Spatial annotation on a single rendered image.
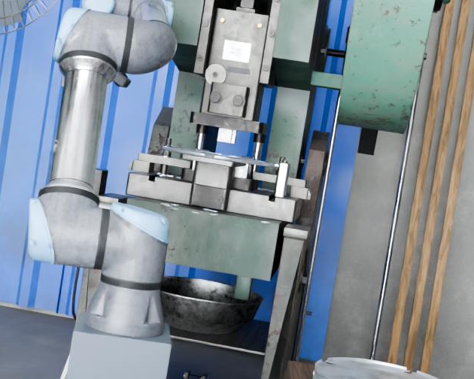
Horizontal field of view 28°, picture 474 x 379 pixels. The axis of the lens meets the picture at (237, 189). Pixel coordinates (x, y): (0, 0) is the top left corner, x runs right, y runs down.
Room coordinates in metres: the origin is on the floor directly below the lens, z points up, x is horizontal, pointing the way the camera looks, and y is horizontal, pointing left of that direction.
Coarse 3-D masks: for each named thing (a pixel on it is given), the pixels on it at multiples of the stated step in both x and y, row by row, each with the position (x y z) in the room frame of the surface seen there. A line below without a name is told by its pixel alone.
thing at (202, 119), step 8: (192, 112) 2.54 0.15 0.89; (192, 120) 2.54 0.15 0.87; (200, 120) 2.53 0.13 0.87; (208, 120) 2.53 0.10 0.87; (216, 120) 2.53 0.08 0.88; (224, 120) 2.52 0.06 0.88; (232, 120) 2.52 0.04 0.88; (240, 120) 2.52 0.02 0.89; (248, 120) 2.52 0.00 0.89; (200, 128) 2.65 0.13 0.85; (224, 128) 2.65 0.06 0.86; (232, 128) 2.52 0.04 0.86; (240, 128) 2.52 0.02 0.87; (248, 128) 2.52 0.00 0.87; (256, 128) 2.51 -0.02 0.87; (264, 128) 2.56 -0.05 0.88; (256, 136) 2.64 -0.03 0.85; (264, 136) 2.64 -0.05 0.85
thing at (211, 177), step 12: (180, 156) 2.32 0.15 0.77; (192, 156) 2.31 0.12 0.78; (204, 168) 2.42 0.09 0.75; (216, 168) 2.42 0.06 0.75; (228, 168) 2.42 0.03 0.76; (204, 180) 2.42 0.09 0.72; (216, 180) 2.42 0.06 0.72; (228, 180) 2.42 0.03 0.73; (192, 192) 2.43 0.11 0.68; (204, 192) 2.42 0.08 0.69; (216, 192) 2.42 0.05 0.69; (228, 192) 2.42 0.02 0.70; (192, 204) 2.42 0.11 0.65; (204, 204) 2.42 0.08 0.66; (216, 204) 2.42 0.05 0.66
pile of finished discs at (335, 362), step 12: (336, 360) 2.08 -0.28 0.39; (348, 360) 2.10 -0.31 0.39; (360, 360) 2.11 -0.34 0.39; (372, 360) 2.11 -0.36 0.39; (324, 372) 1.95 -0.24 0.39; (336, 372) 1.96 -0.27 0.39; (348, 372) 1.98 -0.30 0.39; (360, 372) 1.97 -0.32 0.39; (372, 372) 1.99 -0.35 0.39; (384, 372) 2.01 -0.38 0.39; (396, 372) 2.05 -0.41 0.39; (420, 372) 2.07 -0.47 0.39
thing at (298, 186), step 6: (282, 156) 2.57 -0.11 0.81; (252, 174) 2.57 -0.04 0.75; (258, 174) 2.57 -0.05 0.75; (264, 174) 2.57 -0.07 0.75; (270, 174) 2.56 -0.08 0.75; (276, 174) 2.57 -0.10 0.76; (264, 180) 2.57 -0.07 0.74; (270, 180) 2.56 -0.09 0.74; (288, 180) 2.56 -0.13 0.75; (294, 180) 2.56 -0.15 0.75; (300, 180) 2.55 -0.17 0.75; (306, 180) 2.56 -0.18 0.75; (294, 186) 2.55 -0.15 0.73; (300, 186) 2.55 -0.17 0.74; (294, 192) 2.55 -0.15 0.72; (300, 192) 2.54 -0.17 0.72; (306, 192) 2.54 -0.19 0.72; (300, 198) 2.54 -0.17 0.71; (306, 198) 2.54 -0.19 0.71
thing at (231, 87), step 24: (216, 24) 2.52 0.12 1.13; (240, 24) 2.51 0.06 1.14; (264, 24) 2.51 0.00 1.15; (216, 48) 2.52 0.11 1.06; (240, 48) 2.51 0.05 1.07; (264, 48) 2.51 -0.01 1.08; (216, 72) 2.50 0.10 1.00; (240, 72) 2.51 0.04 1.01; (216, 96) 2.47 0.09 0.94; (240, 96) 2.48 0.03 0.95
